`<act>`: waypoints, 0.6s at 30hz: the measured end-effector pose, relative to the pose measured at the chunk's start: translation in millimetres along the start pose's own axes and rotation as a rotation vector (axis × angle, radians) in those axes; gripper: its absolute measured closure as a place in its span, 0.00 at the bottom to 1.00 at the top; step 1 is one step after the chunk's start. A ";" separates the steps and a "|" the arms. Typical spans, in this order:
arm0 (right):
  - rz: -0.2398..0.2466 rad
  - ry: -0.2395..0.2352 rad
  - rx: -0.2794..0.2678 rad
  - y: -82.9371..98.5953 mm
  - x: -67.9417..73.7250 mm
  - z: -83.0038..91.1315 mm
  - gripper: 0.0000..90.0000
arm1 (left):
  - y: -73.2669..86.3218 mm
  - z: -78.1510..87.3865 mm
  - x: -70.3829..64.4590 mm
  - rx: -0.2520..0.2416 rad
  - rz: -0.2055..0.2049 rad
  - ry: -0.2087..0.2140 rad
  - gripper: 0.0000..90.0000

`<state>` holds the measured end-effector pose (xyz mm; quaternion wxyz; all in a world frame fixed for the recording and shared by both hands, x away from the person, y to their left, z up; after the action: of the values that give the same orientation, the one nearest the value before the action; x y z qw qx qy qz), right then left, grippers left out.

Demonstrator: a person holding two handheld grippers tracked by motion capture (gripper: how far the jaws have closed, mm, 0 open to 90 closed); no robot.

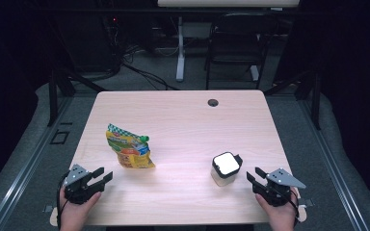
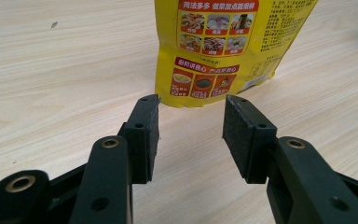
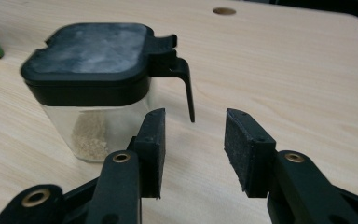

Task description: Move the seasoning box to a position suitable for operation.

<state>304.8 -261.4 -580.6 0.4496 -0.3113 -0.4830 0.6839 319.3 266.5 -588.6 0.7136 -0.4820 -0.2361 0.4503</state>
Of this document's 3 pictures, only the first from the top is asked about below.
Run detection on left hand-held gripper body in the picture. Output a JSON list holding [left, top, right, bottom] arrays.
[[62, 164, 102, 205]]

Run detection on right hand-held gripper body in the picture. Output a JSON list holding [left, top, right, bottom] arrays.
[[251, 167, 306, 207]]

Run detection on yellow spouted pouch green cap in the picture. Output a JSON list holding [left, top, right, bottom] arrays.
[[105, 123, 156, 169]]

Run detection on person's right hand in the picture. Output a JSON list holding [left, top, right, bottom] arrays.
[[254, 189, 300, 231]]

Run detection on person's left hand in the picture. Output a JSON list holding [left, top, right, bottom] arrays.
[[59, 187, 102, 231]]

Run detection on black metal stand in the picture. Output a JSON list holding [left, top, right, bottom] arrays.
[[46, 66, 107, 128], [263, 68, 322, 131]]

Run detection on black curtain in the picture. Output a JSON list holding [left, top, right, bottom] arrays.
[[0, 0, 56, 193], [278, 0, 370, 200]]

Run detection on black folding chair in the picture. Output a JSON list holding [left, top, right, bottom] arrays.
[[204, 13, 278, 90]]

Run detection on white desk with white legs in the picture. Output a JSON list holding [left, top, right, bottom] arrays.
[[157, 0, 302, 83]]

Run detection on left hand-held gripper black cable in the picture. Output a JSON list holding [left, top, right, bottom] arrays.
[[56, 172, 70, 230]]

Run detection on hand-held gripper black cable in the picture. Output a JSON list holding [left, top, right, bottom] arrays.
[[288, 189, 302, 225], [56, 172, 70, 230]]

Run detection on right hand-held gripper black cable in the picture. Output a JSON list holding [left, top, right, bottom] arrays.
[[288, 189, 302, 225]]

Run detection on metal floor rail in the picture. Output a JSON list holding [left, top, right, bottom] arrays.
[[297, 95, 370, 231], [0, 95, 75, 231]]

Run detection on black floor cables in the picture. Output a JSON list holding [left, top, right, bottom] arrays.
[[121, 44, 179, 90]]

